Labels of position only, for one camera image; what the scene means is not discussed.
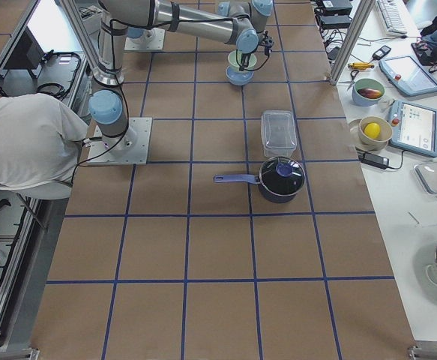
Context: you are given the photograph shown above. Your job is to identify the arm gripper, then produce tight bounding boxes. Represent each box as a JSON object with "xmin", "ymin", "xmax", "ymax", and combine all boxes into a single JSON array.
[{"xmin": 238, "ymin": 52, "xmax": 251, "ymax": 71}]

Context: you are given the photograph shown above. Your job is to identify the green bowl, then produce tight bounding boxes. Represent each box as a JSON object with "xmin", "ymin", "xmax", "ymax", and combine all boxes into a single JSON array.
[{"xmin": 228, "ymin": 50, "xmax": 257, "ymax": 71}]

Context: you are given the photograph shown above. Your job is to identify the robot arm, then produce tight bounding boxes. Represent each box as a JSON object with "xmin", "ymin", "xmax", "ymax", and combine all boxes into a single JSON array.
[
  {"xmin": 127, "ymin": 27, "xmax": 154, "ymax": 41},
  {"xmin": 89, "ymin": 1, "xmax": 273, "ymax": 151}
]

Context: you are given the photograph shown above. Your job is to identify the blue bowl with fruit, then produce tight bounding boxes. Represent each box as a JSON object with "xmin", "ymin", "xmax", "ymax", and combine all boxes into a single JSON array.
[{"xmin": 352, "ymin": 78, "xmax": 385, "ymax": 107}]

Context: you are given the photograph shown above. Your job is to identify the beige bowl with lemon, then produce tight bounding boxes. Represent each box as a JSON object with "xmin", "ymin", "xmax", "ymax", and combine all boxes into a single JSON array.
[{"xmin": 358, "ymin": 116, "xmax": 393, "ymax": 150}]

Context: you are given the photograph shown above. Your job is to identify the clear plastic container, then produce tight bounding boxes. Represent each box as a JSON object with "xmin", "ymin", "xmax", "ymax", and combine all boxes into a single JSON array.
[{"xmin": 261, "ymin": 110, "xmax": 297, "ymax": 158}]

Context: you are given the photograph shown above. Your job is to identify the scissors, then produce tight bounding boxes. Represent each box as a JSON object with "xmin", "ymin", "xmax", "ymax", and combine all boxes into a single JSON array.
[{"xmin": 347, "ymin": 69, "xmax": 360, "ymax": 89}]

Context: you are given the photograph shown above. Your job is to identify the blue saucepan with lid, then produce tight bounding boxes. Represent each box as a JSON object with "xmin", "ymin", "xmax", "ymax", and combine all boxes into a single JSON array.
[{"xmin": 213, "ymin": 156, "xmax": 305, "ymax": 203}]

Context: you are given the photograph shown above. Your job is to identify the yellow lemon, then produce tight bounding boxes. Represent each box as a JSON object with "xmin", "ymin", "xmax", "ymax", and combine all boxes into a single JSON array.
[{"xmin": 363, "ymin": 122, "xmax": 381, "ymax": 140}]

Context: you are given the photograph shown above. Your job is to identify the white keyboard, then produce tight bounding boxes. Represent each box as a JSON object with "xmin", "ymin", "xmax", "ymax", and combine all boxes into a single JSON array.
[{"xmin": 375, "ymin": 0, "xmax": 407, "ymax": 36}]

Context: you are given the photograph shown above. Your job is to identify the upper teach pendant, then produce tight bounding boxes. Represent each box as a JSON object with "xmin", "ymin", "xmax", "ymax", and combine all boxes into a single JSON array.
[{"xmin": 379, "ymin": 55, "xmax": 437, "ymax": 97}]

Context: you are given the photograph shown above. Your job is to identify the teach pendant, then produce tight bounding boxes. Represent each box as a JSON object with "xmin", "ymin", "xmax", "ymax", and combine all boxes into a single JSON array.
[
  {"xmin": 388, "ymin": 100, "xmax": 437, "ymax": 158},
  {"xmin": 379, "ymin": 55, "xmax": 437, "ymax": 97}
]

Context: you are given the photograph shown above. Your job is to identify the black power adapter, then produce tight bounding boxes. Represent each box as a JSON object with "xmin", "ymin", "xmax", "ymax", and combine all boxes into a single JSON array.
[{"xmin": 358, "ymin": 152, "xmax": 389, "ymax": 170}]

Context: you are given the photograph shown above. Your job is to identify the lower teach pendant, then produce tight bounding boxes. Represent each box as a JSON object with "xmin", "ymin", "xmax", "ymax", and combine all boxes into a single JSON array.
[{"xmin": 388, "ymin": 100, "xmax": 437, "ymax": 158}]

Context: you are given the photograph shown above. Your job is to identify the black monitor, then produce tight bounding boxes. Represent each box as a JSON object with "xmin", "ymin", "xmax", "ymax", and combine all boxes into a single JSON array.
[{"xmin": 4, "ymin": 26, "xmax": 45, "ymax": 79}]

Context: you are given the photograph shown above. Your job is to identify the person in white shirt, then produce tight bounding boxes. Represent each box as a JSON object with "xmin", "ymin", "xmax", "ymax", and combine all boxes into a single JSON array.
[{"xmin": 0, "ymin": 93, "xmax": 88, "ymax": 188}]

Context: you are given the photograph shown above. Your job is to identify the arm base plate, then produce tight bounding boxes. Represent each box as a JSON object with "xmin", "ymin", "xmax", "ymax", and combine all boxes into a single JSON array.
[
  {"xmin": 124, "ymin": 28, "xmax": 166, "ymax": 52},
  {"xmin": 87, "ymin": 117, "xmax": 153, "ymax": 166}
]

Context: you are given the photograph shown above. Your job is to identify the yellow handled tool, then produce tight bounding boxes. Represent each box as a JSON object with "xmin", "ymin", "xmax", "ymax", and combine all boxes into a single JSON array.
[{"xmin": 348, "ymin": 62, "xmax": 375, "ymax": 71}]

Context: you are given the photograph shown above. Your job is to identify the aluminium frame post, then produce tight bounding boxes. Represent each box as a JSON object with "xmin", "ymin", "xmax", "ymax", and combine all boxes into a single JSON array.
[{"xmin": 329, "ymin": 0, "xmax": 375, "ymax": 86}]

